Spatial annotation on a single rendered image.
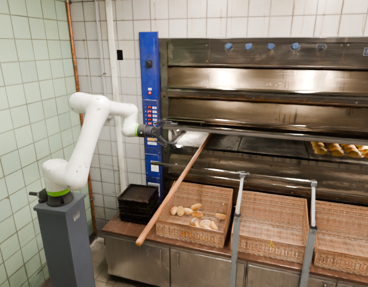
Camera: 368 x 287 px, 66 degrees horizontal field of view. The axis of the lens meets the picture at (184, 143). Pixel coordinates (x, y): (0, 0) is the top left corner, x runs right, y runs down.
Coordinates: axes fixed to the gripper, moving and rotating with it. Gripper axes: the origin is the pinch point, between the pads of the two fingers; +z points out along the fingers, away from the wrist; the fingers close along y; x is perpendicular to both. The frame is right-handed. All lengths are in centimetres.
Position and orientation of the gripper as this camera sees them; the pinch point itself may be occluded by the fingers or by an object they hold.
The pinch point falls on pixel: (175, 133)
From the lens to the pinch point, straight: 192.3
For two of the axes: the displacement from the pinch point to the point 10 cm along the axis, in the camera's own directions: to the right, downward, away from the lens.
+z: 9.6, 0.9, -2.7
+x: -2.9, 3.1, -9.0
